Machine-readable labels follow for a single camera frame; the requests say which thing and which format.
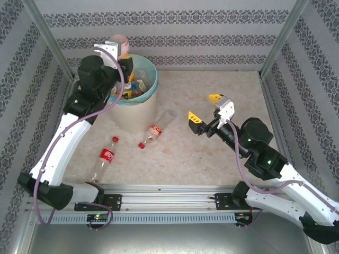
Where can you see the pink drink bottle white cap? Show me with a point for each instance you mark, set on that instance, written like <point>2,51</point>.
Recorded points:
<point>119,43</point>

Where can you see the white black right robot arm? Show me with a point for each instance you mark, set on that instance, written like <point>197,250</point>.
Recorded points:
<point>278,203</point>

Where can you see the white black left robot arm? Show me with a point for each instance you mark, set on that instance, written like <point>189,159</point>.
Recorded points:
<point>69,137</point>

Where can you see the beige trash bin blue liner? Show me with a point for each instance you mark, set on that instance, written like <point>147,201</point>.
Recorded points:
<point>152,76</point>

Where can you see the cream plastic waste bin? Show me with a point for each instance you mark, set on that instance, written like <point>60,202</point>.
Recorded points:
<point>132,116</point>

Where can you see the clear bottle orange-red label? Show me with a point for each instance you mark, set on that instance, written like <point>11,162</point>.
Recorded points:
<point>155,131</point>

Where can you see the clear cola bottle red label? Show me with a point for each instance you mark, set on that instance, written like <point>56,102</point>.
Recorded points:
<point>106,156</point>

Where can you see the grey sheet metal shelf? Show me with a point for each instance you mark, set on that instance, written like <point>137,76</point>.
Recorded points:
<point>169,238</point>

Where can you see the small circuit board green light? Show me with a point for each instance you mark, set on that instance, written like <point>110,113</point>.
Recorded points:
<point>98,217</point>

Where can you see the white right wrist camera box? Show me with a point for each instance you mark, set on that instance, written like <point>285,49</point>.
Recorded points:
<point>225,108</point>

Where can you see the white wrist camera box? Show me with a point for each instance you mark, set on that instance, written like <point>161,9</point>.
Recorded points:
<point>108,53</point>
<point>225,108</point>

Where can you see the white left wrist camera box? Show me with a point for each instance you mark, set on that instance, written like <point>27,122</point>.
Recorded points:
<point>108,53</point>

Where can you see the aluminium left side rail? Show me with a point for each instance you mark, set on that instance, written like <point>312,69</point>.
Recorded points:
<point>71,83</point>

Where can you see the aluminium right side rail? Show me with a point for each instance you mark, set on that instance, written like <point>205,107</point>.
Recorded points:
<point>268,95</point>

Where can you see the aluminium left frame post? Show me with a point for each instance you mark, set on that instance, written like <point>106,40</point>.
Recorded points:
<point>50,39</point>

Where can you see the aluminium frame post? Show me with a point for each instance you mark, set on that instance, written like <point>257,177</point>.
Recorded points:
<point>283,37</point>
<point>50,39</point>

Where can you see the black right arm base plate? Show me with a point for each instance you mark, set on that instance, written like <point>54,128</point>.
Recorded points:
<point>225,201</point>

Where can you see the aluminium mounting rail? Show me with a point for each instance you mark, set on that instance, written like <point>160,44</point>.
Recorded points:
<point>169,197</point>

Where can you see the aluminium right frame post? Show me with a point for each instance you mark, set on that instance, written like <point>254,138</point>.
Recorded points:
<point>283,37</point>

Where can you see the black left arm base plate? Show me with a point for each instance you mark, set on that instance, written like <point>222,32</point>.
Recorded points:
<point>114,202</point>

